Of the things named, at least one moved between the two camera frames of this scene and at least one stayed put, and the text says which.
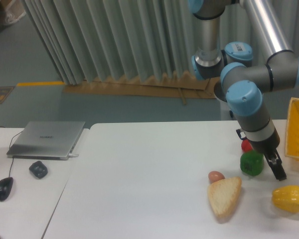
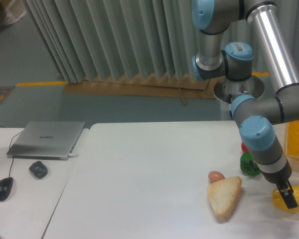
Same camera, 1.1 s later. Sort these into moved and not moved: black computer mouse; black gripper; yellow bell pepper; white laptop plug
Moved: black gripper
Not moved: black computer mouse; yellow bell pepper; white laptop plug
